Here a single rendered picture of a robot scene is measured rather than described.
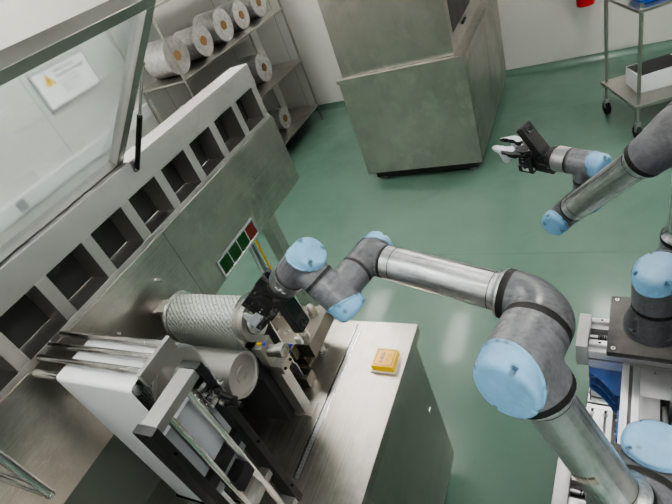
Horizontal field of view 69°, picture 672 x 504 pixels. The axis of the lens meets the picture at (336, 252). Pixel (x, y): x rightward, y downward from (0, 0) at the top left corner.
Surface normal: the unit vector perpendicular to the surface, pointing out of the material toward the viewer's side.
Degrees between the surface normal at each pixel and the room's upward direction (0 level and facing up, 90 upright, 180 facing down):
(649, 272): 8
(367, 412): 0
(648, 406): 0
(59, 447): 90
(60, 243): 90
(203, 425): 90
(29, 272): 90
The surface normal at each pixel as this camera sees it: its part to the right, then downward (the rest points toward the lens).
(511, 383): -0.65, 0.53
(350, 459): -0.33, -0.76
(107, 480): 0.88, -0.02
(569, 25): -0.35, 0.65
